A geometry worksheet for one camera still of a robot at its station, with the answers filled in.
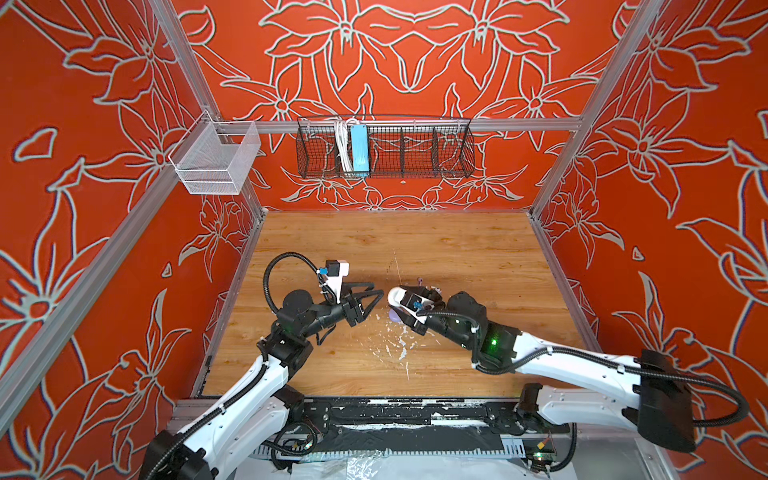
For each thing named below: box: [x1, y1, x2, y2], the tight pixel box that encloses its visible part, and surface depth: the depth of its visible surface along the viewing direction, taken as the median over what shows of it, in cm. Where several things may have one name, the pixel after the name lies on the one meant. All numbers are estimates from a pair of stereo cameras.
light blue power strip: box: [350, 124, 369, 174], surface depth 92 cm
